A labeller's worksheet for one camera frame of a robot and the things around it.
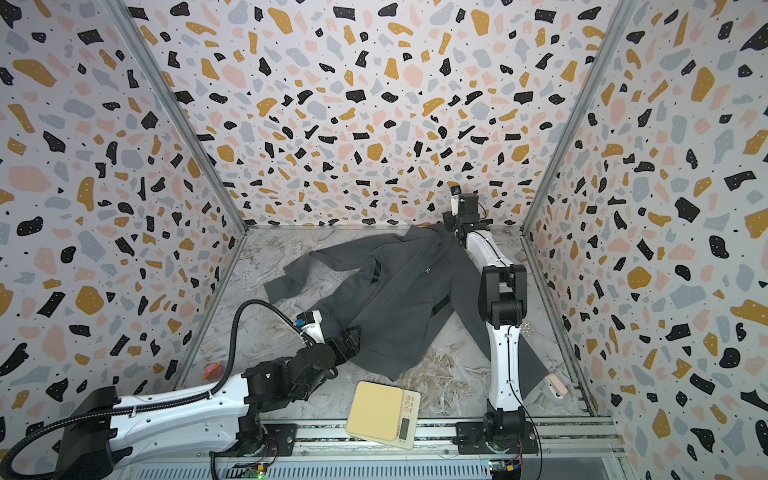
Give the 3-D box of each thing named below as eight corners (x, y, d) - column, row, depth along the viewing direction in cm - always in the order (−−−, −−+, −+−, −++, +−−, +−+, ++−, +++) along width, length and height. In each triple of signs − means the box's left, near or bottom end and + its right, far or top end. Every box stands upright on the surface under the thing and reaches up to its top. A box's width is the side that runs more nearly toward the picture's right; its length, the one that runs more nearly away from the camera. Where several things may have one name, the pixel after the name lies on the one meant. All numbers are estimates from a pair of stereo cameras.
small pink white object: (558, 400, 83) (563, 397, 80) (543, 378, 86) (547, 374, 84) (564, 397, 83) (569, 393, 81) (549, 375, 87) (553, 371, 84)
